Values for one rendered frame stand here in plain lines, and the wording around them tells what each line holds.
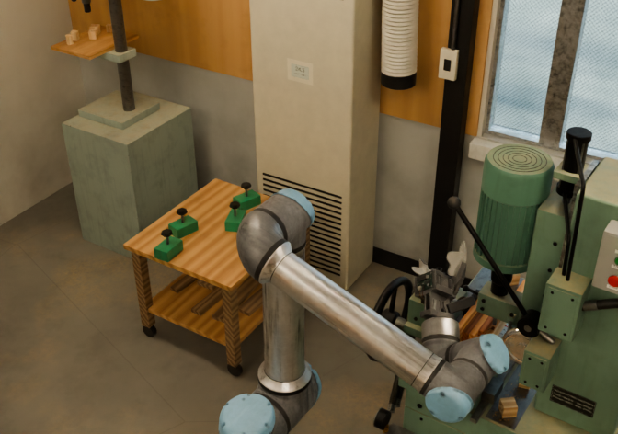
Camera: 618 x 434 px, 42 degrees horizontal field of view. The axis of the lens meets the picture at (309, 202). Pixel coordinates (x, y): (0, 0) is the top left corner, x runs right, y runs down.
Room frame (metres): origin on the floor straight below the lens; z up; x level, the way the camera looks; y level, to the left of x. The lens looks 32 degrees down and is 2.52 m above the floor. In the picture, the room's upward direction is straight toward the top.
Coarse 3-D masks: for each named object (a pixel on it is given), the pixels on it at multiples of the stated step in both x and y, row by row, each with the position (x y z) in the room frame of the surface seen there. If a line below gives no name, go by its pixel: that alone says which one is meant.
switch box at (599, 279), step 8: (608, 224) 1.55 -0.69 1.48; (616, 224) 1.55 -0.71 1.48; (608, 232) 1.52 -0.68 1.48; (616, 232) 1.52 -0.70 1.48; (608, 240) 1.52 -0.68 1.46; (616, 240) 1.51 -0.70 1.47; (600, 248) 1.53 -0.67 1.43; (608, 248) 1.51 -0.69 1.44; (616, 248) 1.50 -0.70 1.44; (600, 256) 1.52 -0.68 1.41; (608, 256) 1.51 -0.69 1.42; (616, 256) 1.50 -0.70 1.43; (600, 264) 1.52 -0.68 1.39; (608, 264) 1.51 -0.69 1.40; (600, 272) 1.52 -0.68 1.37; (608, 272) 1.51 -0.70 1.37; (616, 272) 1.50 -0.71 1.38; (592, 280) 1.53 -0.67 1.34; (600, 280) 1.51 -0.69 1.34; (600, 288) 1.51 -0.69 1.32; (608, 288) 1.50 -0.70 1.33
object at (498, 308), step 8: (488, 280) 1.87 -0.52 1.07; (488, 288) 1.83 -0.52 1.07; (480, 296) 1.81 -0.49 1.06; (488, 296) 1.80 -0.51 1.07; (496, 296) 1.80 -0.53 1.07; (504, 296) 1.80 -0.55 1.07; (520, 296) 1.80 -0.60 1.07; (480, 304) 1.81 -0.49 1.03; (488, 304) 1.80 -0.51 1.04; (496, 304) 1.78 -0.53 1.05; (504, 304) 1.77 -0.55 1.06; (512, 304) 1.76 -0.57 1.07; (480, 312) 1.81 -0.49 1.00; (488, 312) 1.79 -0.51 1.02; (496, 312) 1.78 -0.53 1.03; (504, 312) 1.77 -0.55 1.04; (512, 312) 1.76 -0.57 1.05; (504, 320) 1.77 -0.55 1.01
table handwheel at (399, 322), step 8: (392, 280) 2.02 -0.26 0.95; (400, 280) 2.03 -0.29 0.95; (408, 280) 2.07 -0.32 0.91; (392, 288) 1.99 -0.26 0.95; (408, 288) 2.09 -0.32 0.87; (384, 296) 1.96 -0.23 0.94; (392, 296) 2.01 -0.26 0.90; (408, 296) 2.10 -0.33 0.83; (376, 304) 1.94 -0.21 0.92; (384, 304) 1.94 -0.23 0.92; (392, 304) 2.01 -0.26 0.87; (376, 312) 1.92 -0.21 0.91; (384, 312) 2.01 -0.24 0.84; (392, 312) 2.00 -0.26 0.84; (392, 320) 1.98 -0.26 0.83; (400, 320) 1.98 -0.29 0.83; (400, 328) 1.97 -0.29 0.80; (376, 360) 1.92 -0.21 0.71
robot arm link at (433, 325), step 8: (432, 320) 1.48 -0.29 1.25; (440, 320) 1.47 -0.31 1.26; (448, 320) 1.48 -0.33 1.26; (424, 328) 1.48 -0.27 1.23; (432, 328) 1.46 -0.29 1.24; (440, 328) 1.46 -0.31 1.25; (448, 328) 1.46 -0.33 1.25; (456, 328) 1.47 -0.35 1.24; (424, 336) 1.46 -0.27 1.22; (456, 336) 1.45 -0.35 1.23
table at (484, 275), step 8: (480, 272) 2.13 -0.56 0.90; (488, 272) 2.13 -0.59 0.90; (472, 280) 2.09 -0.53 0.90; (480, 280) 2.09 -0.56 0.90; (520, 280) 2.09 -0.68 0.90; (472, 288) 2.05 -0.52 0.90; (480, 288) 2.05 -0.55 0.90; (512, 288) 2.05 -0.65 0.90; (456, 320) 1.89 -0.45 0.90; (408, 328) 1.90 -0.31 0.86; (416, 328) 1.89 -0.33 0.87; (416, 336) 1.88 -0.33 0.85; (400, 384) 1.68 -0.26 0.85; (408, 384) 1.66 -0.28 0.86; (416, 392) 1.65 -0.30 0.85
